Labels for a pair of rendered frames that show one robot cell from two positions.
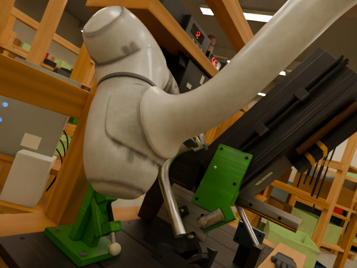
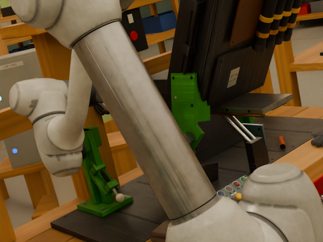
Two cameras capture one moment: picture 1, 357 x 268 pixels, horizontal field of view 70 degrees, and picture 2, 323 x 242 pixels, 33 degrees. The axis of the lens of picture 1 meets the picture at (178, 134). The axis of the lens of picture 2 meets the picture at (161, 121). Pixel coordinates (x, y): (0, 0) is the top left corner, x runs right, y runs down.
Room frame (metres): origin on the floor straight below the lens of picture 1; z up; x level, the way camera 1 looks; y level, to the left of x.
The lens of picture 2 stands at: (-0.88, -0.68, 1.59)
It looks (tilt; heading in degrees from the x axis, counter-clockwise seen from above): 15 degrees down; 20
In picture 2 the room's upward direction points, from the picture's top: 13 degrees counter-clockwise
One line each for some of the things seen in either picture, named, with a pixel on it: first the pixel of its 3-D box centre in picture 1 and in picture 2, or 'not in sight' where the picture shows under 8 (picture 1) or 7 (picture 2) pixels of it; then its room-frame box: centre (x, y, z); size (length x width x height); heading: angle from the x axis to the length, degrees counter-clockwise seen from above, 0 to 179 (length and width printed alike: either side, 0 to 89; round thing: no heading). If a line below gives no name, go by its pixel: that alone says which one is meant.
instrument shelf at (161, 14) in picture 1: (191, 70); (124, 3); (1.05, 0.04, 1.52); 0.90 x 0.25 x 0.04; 148
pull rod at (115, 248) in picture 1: (113, 240); (116, 192); (0.61, 0.05, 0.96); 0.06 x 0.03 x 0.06; 58
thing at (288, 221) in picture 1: (243, 200); (232, 103); (0.92, -0.30, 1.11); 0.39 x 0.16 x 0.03; 58
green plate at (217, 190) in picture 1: (225, 179); (190, 102); (0.81, -0.19, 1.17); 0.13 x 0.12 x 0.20; 148
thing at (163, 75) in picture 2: (188, 185); (192, 111); (1.07, -0.12, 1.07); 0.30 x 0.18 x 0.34; 148
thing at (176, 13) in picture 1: (169, 11); not in sight; (0.78, 0.16, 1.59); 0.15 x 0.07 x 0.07; 148
